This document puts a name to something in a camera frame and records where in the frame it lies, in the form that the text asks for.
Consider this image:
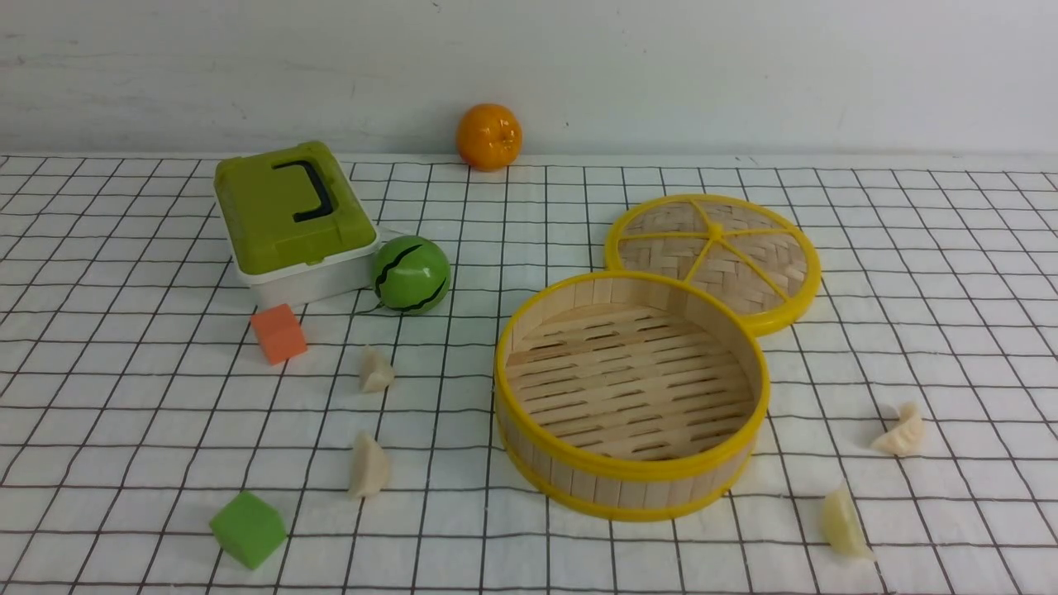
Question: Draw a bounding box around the white dumpling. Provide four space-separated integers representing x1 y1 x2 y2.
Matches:
870 402 927 457
348 431 393 498
820 482 875 562
359 345 394 394

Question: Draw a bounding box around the orange foam cube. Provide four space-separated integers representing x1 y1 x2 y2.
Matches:
250 302 307 366

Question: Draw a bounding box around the green lidded white box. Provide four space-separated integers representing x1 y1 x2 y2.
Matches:
214 140 381 309

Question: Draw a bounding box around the bamboo steamer lid yellow rim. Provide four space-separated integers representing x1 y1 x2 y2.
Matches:
603 193 822 336

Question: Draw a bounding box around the orange fruit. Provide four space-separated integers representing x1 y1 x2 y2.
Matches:
455 104 524 172

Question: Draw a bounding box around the bamboo steamer tray yellow rim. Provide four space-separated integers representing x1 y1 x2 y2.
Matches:
493 271 770 522

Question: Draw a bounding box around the green watermelon toy ball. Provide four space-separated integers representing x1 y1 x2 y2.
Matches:
373 235 452 315

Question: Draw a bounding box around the green foam cube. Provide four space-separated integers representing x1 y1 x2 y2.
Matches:
209 490 288 571

